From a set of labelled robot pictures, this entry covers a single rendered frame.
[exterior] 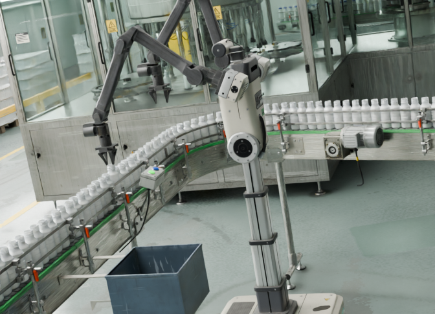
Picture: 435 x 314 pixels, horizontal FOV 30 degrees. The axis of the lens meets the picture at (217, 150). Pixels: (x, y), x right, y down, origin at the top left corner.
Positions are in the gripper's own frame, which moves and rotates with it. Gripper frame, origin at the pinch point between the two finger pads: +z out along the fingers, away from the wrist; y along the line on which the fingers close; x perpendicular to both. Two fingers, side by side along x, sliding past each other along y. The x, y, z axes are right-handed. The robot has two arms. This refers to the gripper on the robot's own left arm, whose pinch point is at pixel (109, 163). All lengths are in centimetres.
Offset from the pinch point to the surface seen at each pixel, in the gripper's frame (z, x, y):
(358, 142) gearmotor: 23, 90, 109
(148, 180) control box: 12.1, 5.4, 16.3
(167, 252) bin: 28, -51, 44
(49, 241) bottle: 13, -73, 2
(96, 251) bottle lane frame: 30, -41, 5
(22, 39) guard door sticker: -46, 296, -208
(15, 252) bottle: 7, -97, 1
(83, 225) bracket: 11, -58, 11
